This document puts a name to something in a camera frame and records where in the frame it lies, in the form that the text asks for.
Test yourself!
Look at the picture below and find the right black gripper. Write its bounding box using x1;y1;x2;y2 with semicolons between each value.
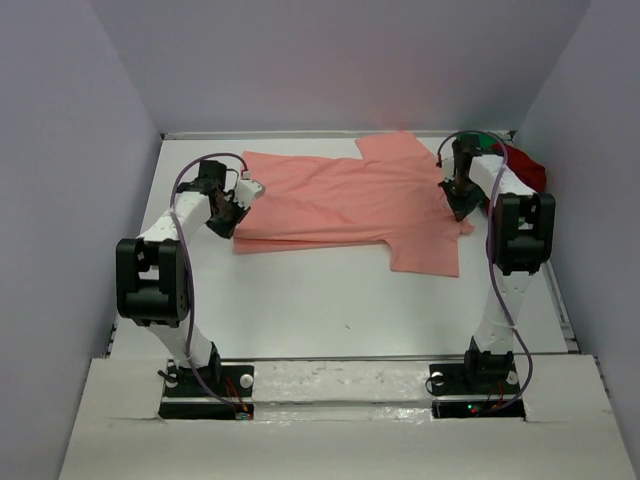
441;175;484;222

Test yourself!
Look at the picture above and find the pink t shirt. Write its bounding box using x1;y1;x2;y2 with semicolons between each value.
233;132;473;277

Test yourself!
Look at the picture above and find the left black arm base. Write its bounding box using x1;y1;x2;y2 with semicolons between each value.
157;362;255;421

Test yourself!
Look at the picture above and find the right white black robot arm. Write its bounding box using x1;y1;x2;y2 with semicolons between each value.
425;130;556;401

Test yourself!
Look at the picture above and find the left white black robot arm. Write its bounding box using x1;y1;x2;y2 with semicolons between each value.
115;153;264;395

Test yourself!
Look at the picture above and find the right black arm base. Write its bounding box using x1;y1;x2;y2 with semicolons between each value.
425;363;526;420

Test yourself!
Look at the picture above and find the green t shirt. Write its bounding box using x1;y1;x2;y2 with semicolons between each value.
456;132;502;155

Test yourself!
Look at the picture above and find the red t shirt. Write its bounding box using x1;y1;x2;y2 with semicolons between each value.
506;145;547;193

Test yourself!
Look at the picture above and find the white foam front panel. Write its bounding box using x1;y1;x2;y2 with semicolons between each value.
61;355;635;479

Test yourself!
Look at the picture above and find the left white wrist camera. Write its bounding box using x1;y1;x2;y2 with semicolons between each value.
232;177;266;211

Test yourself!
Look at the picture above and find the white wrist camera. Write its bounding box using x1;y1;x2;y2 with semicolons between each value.
436;155;455;184
232;177;266;211

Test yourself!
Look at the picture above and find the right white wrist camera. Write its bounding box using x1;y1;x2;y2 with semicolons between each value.
436;155;455;184

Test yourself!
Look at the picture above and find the aluminium back table rail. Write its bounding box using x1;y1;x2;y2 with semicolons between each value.
160;129;517;141

